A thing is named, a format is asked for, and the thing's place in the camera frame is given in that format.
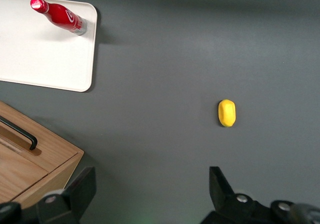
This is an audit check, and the black handle of higher drawer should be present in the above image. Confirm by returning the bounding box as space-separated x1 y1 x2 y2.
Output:
0 115 39 152

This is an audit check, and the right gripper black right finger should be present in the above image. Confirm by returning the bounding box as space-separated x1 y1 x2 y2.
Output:
199 166 272 224

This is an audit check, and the cream plastic tray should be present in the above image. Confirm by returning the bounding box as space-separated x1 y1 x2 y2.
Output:
0 0 98 93

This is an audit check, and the wooden two-drawer cabinet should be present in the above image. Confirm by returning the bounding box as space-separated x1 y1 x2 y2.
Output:
0 100 85 206

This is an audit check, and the red coke bottle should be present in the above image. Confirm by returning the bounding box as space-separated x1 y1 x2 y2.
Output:
29 0 89 37

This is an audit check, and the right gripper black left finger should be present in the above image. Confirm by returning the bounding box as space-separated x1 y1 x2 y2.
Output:
36 166 97 224

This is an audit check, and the yellow lemon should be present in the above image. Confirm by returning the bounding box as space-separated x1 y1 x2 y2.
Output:
216 98 237 128

